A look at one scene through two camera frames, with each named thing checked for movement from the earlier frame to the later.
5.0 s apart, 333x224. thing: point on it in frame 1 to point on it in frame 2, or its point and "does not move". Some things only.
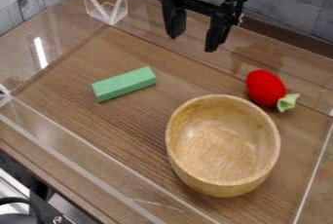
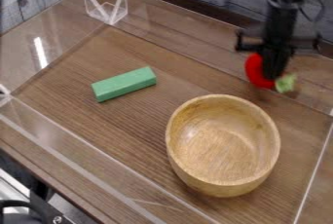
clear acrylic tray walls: x=211 y=132 does not move
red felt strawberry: x=267 y=90 to x=255 y=68
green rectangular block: x=117 y=86 does not move
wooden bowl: x=223 y=142 does not move
